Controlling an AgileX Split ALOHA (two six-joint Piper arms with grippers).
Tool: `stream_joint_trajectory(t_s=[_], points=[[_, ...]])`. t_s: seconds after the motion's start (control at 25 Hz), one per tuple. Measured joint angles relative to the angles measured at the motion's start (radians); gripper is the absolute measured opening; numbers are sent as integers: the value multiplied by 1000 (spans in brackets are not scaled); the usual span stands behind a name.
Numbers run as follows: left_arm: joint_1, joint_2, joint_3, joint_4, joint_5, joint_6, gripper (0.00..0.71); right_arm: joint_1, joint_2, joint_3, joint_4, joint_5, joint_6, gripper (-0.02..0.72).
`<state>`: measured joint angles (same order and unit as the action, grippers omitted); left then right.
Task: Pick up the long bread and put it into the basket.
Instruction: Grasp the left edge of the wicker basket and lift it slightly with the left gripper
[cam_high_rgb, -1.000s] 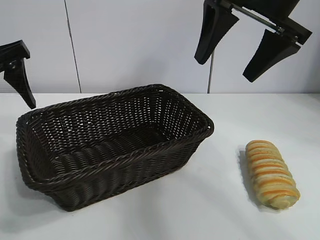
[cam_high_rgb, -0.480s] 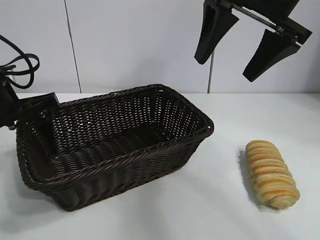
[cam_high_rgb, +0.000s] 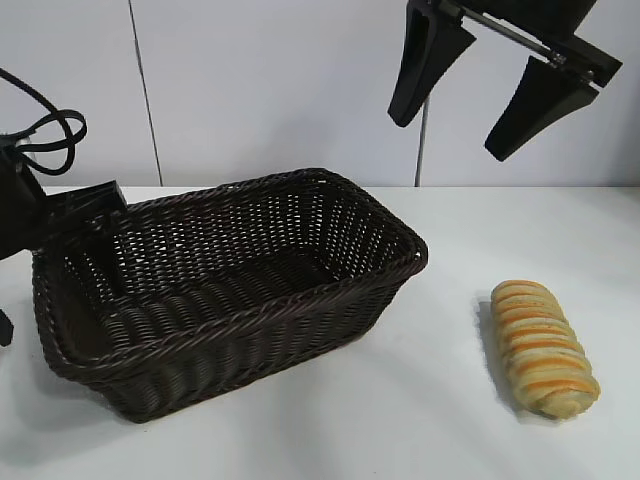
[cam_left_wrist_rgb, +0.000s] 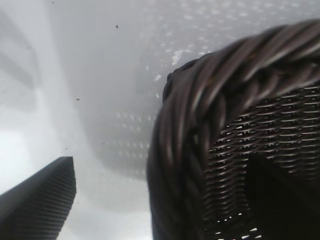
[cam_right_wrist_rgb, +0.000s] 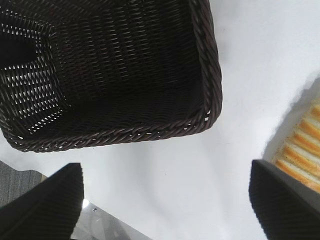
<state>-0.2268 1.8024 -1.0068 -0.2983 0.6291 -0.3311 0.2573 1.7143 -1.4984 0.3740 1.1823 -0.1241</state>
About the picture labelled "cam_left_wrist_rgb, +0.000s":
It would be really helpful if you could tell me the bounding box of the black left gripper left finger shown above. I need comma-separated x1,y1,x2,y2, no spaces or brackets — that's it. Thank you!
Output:
0,156,77,240

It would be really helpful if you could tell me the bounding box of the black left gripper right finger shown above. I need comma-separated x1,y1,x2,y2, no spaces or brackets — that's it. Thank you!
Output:
246,157,320,240

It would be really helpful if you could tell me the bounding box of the dark brown woven basket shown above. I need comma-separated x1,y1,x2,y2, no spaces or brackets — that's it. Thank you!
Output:
146,19,320,240

